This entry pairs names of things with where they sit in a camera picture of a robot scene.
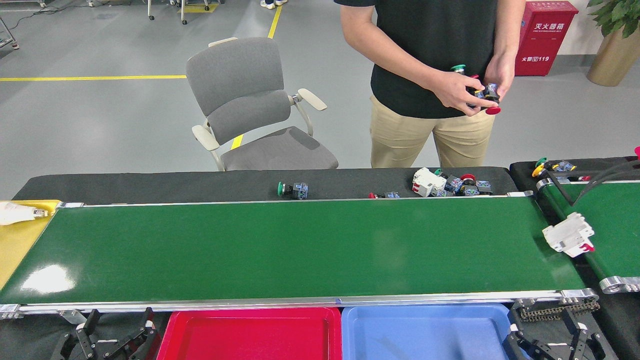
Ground metal cart frame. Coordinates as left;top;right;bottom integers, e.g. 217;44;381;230
0;15;21;51

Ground conveyor drive chain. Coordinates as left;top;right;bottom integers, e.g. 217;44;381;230
519;301;600;322

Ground long green conveyor belt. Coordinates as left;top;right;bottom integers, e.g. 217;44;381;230
0;194;601;321

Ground green feeder conveyor belt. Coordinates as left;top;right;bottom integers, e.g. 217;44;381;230
536;177;640;294

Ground black guide bracket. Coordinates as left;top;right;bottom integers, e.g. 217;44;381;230
545;159;640;207

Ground white light bulb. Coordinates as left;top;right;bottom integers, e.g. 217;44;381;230
0;202;49;226

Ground black feeder table cover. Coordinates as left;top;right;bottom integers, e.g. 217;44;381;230
509;156;640;201

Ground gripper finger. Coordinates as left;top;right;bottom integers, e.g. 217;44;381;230
102;307;162;360
557;322;607;360
50;309;103;360
502;324;551;360

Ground red plastic tray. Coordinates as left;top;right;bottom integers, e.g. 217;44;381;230
156;306;343;360

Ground long black fabric cover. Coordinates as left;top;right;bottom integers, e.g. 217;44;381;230
12;166;521;206

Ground person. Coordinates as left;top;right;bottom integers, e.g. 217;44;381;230
334;0;527;169

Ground white rolling stand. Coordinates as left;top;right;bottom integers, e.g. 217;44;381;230
147;0;223;26

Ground red fire extinguisher box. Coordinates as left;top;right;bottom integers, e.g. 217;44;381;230
515;1;579;77

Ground green potted plant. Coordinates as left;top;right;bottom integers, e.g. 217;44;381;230
587;0;640;38

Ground grey office chair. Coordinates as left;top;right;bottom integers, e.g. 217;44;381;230
185;37;339;172

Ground white circuit breaker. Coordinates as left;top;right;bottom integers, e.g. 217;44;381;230
542;212;596;258
412;167;447;198

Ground yellow tray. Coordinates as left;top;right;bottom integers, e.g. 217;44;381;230
0;200;62;291

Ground person's left hand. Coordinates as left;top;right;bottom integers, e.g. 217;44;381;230
483;52;516;101

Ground blue plastic tray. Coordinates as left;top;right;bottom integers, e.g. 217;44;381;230
341;303;531;360

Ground person's right hand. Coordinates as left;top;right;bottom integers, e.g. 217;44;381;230
431;70;497;117

